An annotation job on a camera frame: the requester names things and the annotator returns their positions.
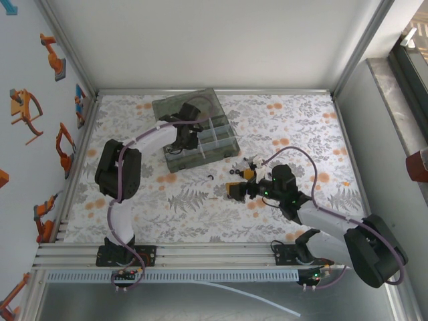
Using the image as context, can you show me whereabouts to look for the aluminium frame post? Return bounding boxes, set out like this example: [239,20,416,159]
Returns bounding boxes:
[330,0,396,98]
[35,0,100,98]

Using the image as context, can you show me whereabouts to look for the white window handle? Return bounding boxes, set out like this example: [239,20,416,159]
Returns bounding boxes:
[401,26,418,47]

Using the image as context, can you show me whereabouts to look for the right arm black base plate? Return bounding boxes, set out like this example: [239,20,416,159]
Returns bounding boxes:
[274,243,335,268]

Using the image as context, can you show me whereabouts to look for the small circuit board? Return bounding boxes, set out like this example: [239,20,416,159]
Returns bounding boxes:
[297,265,335,288]
[112,269,148,288]

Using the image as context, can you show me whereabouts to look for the grey stone window ledge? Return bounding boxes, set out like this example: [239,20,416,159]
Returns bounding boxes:
[366,57,428,158]

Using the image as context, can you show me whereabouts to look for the dark window frame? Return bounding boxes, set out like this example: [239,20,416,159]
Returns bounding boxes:
[387,0,428,141]

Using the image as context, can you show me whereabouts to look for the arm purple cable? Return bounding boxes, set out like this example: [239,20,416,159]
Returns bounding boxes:
[107,95,218,289]
[262,146,406,292]

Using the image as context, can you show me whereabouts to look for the orange grey claw wall sticker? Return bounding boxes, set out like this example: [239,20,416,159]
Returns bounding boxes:
[9,88,45,146]

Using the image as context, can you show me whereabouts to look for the blue orange gantry wall sticker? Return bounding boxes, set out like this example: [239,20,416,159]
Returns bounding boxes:
[73,83,88,130]

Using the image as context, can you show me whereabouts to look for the aluminium frame rail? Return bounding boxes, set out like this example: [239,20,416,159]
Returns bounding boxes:
[53,95,101,243]
[96,88,335,98]

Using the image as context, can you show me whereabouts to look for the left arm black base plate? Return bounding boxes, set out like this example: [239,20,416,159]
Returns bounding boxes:
[96,245,158,268]

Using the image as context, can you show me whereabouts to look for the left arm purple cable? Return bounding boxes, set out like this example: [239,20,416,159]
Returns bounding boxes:
[107,95,218,289]

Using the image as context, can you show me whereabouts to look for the wide aluminium base rail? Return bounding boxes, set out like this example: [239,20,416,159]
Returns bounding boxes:
[33,241,352,269]

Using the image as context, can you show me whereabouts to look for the transparent grey compartment organizer box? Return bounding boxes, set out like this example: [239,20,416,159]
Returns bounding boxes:
[151,87,241,174]

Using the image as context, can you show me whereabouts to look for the grey slotted cable duct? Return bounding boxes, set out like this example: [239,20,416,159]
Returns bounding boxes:
[45,270,300,283]

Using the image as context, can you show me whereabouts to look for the floral printed tablecloth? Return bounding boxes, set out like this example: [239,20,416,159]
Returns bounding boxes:
[62,93,375,244]

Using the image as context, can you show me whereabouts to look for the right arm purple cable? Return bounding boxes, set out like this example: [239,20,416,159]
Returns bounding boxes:
[262,146,406,292]

